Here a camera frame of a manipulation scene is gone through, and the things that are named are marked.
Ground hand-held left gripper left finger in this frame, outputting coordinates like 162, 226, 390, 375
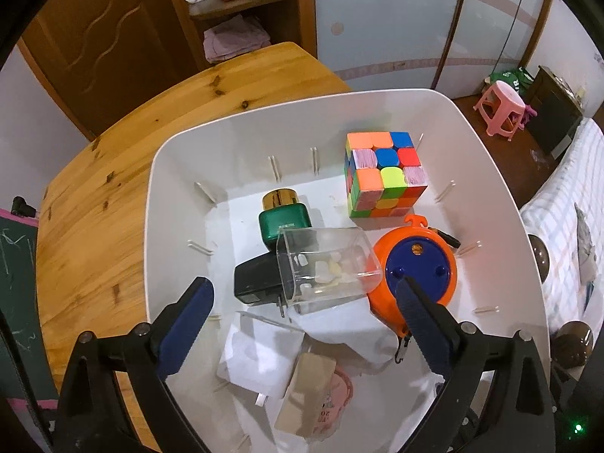
57, 276, 215, 453

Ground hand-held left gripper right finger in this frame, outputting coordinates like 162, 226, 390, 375
391, 276, 558, 453

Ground orange and blue reel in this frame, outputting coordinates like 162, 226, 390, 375
367, 214, 461, 336

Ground white cube power adapter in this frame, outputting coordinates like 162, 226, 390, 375
216, 311, 307, 409

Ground black power adapter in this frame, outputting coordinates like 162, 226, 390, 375
233, 243, 290, 318

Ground pink round packet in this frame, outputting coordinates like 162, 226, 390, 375
309, 370, 354, 439

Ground clear plastic container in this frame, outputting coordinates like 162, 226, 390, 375
275, 226, 384, 317

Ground beige plastic case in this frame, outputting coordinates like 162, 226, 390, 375
274, 353, 337, 437

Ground green bottle with gold cap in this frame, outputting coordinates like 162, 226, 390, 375
258, 189, 313, 253

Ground colourful puzzle cube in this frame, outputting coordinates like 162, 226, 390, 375
344, 131, 429, 219

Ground white plastic bin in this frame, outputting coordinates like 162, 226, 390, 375
144, 88, 553, 453

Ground grey cloth piece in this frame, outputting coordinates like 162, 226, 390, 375
573, 203, 599, 293

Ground white plaid quilt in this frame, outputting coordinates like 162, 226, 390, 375
519, 118, 604, 336

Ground black easel clamp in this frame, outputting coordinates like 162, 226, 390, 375
12, 196, 37, 219

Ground pink plastic stool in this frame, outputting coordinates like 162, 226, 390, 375
474, 80, 527, 139

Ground dark wooden cabinet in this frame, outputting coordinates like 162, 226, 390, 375
524, 65, 586, 161

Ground green bag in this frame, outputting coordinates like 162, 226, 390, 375
488, 68, 534, 97

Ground pink folded cloth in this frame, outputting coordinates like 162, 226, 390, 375
203, 14, 272, 64

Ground brown wooden door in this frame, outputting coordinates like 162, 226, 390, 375
19, 0, 199, 140

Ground wooden shelf unit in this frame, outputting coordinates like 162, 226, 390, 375
158, 0, 317, 76

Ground green chalkboard with pink frame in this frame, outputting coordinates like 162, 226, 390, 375
0, 208, 60, 453

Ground black hanging cable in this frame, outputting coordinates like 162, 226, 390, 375
491, 0, 527, 81

